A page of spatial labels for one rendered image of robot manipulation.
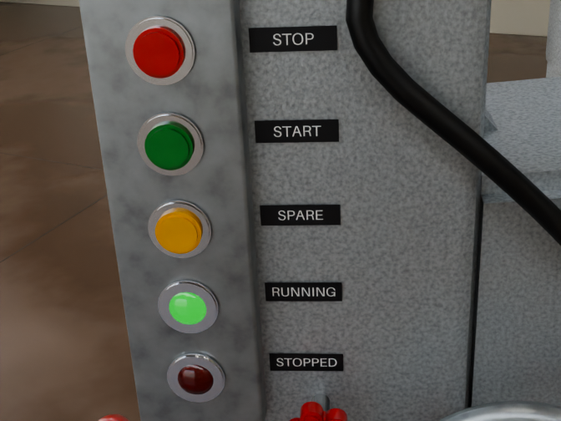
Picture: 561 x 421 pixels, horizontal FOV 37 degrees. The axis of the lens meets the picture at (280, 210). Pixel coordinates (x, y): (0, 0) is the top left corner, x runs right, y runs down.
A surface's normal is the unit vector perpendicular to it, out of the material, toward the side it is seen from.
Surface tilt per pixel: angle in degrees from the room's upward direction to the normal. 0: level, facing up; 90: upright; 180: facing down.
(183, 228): 90
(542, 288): 90
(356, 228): 90
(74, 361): 0
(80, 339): 0
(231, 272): 90
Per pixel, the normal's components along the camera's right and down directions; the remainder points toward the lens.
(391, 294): -0.07, 0.43
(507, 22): -0.44, 0.40
